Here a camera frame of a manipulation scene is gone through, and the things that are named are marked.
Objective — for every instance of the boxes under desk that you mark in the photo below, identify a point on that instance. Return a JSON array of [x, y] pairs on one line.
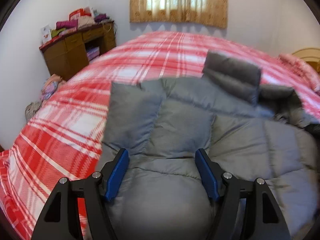
[[93, 53]]

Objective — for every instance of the grey puffer jacket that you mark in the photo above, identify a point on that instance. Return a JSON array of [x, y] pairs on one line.
[[251, 130]]

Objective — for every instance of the cream wooden headboard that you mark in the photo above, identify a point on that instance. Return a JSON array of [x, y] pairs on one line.
[[310, 56]]

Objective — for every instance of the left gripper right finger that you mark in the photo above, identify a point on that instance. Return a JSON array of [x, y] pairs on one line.
[[244, 209]]

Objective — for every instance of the beige window curtain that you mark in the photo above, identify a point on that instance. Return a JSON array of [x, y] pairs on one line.
[[212, 13]]

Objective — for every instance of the red plaid bed sheet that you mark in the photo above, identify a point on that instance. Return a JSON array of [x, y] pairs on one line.
[[63, 138]]

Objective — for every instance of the pink floral folded blanket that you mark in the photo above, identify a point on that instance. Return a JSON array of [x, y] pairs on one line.
[[301, 69]]

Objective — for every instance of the brown wooden desk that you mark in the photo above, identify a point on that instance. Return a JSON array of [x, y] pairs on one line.
[[66, 55]]

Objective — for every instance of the clothes pile on desk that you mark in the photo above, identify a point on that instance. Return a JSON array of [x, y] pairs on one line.
[[78, 19]]

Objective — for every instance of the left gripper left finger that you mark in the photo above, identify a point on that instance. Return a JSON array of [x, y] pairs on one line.
[[60, 216]]

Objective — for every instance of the white card on desk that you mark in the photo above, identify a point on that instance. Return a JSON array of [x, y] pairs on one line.
[[46, 34]]

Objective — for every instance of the clothes pile on floor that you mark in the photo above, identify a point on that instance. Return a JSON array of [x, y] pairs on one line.
[[51, 85]]

